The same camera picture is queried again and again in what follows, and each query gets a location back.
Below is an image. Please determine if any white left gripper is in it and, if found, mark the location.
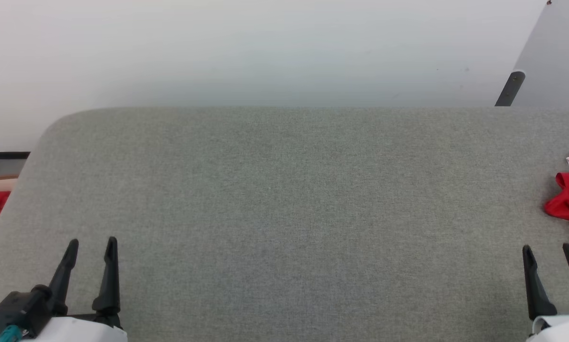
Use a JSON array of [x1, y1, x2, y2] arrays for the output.
[[0, 236, 128, 342]]

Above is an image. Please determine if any teal cable connector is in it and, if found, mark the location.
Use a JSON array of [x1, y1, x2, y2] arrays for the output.
[[0, 325, 24, 342]]

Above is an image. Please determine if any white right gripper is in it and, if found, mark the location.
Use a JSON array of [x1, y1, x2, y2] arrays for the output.
[[522, 243, 569, 342]]

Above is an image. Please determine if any grey door panel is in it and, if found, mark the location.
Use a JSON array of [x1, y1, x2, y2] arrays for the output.
[[509, 0, 569, 109]]

